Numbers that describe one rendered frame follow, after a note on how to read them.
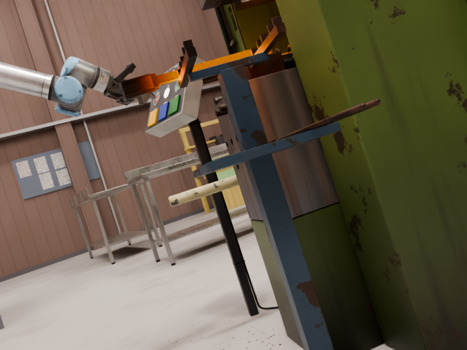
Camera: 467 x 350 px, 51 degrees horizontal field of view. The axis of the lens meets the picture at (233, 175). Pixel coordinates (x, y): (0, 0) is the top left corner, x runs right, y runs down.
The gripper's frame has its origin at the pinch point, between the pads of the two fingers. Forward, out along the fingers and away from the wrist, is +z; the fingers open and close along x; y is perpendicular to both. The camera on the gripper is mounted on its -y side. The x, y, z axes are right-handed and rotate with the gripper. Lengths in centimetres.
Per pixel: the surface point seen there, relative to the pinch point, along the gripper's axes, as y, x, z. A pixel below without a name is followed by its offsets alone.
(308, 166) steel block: 39, 70, 26
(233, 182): 31.2, 13.6, 36.5
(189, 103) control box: 0.7, 7.1, 14.0
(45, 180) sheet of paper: -141, -786, 148
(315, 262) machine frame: 67, 67, 34
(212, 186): 34.1, 9.8, 29.0
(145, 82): 29, 63, -29
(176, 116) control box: 6.3, 2.3, 11.6
